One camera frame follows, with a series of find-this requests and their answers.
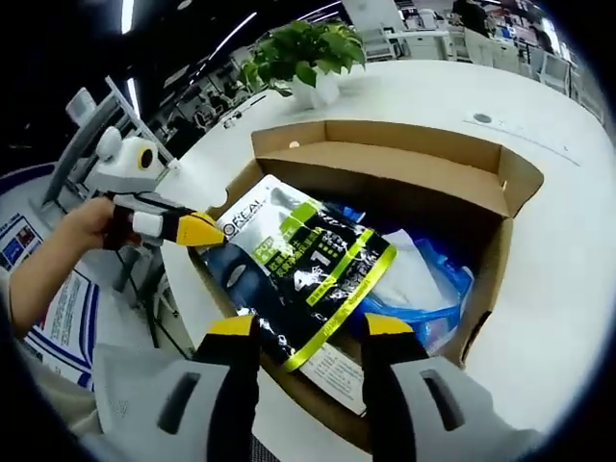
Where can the brown cardboard shoe box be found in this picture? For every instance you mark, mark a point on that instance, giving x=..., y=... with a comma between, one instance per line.
x=385, y=159

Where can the black green soft pouch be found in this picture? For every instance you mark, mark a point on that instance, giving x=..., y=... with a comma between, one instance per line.
x=289, y=260

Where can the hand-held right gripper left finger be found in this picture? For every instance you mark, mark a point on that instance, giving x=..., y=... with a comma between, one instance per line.
x=202, y=409

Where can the blue white wall poster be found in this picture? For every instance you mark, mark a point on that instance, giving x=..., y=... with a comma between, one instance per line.
x=72, y=313

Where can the blue tissue soft pack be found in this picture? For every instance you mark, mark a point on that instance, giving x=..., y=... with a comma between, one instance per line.
x=443, y=298

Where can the person's left hand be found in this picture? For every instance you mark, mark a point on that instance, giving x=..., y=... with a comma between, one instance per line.
x=91, y=223

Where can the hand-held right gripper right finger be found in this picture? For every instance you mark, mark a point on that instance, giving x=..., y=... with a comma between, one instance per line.
x=423, y=414

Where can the grey metal shelf rack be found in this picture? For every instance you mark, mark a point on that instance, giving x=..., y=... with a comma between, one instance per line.
x=91, y=130

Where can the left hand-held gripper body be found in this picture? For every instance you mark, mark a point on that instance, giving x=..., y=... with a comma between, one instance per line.
x=125, y=168

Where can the green potted plant white pot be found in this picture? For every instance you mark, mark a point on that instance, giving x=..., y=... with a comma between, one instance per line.
x=313, y=53

